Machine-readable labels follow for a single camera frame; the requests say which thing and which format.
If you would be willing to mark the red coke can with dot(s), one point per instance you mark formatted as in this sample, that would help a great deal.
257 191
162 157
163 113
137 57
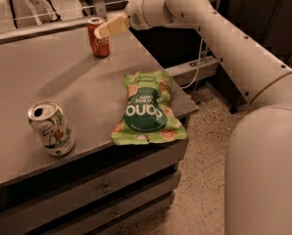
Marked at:
100 47

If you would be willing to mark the metal railing frame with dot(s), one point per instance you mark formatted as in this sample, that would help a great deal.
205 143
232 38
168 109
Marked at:
59 19

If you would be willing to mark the white 7up can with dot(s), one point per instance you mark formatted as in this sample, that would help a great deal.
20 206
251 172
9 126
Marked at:
48 120

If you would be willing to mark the dark cabinet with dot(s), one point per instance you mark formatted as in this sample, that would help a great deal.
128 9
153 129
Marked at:
269 22

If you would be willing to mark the green rice chip bag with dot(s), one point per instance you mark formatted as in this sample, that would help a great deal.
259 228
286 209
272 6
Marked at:
148 117

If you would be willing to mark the grey drawer cabinet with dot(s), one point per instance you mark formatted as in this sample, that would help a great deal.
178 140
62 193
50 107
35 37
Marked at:
97 192

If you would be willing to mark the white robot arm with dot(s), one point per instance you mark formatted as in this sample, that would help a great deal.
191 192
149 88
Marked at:
258 163

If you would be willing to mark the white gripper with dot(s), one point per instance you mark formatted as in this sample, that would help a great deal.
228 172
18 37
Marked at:
134 13

